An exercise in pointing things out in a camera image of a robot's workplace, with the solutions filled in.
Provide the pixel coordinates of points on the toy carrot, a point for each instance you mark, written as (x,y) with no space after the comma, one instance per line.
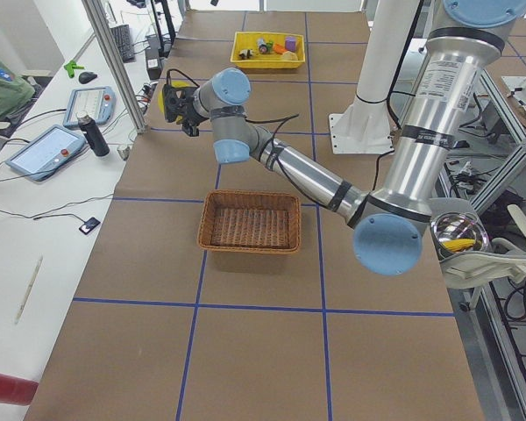
(277,48)

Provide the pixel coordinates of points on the black keyboard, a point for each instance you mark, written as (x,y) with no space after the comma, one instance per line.
(123,41)

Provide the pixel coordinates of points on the green clamp tool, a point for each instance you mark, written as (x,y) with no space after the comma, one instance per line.
(71,67)

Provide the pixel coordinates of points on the red fire extinguisher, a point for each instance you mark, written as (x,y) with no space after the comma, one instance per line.
(16,390)

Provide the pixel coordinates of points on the teach pendant tablet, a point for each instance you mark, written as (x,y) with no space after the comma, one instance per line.
(97,102)
(43,156)

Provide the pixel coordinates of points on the steel pot with corn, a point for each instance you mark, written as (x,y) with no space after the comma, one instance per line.
(455,232)

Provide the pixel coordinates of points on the near teach pendant tablet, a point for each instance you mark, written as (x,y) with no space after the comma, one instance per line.
(43,156)

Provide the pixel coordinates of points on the yellow plastic basket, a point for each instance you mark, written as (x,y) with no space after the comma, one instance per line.
(271,60)

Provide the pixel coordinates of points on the clear yellow tape roll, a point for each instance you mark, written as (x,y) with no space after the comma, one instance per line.
(174,84)

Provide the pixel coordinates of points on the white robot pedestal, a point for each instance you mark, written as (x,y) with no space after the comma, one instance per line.
(364,127)

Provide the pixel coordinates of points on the small black sensor pad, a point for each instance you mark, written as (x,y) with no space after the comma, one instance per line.
(89,225)

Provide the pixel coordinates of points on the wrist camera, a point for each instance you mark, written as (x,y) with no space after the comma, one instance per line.
(173,103)

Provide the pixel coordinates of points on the purple foam block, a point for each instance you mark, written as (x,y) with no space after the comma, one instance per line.
(291,43)

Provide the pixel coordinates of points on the toy bread croissant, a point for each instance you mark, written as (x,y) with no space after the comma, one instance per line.
(289,56)

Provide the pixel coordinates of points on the aluminium frame post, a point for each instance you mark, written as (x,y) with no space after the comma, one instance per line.
(97,19)

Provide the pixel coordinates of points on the panda figurine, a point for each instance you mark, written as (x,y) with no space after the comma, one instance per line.
(246,54)

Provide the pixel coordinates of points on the black water bottle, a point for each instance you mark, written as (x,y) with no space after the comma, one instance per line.
(92,134)

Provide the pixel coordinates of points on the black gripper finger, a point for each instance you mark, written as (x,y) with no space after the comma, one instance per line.
(191,130)

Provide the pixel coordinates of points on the black computer mouse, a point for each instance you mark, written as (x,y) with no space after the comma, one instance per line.
(86,77)

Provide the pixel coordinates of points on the brown wicker basket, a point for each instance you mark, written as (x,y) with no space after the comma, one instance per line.
(243,221)

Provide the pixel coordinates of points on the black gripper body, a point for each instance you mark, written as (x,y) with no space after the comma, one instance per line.
(188,115)

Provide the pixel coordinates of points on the small labelled can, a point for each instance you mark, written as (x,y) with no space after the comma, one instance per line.
(262,46)

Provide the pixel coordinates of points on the seated person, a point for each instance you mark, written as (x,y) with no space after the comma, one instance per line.
(17,96)

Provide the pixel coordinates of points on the far teach pendant tablet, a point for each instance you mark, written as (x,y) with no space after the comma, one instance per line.
(97,102)

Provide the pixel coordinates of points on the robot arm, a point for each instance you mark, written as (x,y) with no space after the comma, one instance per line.
(388,222)

